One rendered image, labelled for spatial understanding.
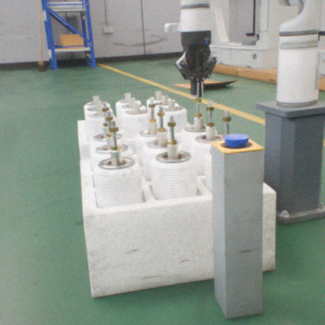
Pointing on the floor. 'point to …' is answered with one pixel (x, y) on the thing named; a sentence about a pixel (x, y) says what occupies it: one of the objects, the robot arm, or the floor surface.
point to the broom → (40, 43)
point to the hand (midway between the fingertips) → (197, 89)
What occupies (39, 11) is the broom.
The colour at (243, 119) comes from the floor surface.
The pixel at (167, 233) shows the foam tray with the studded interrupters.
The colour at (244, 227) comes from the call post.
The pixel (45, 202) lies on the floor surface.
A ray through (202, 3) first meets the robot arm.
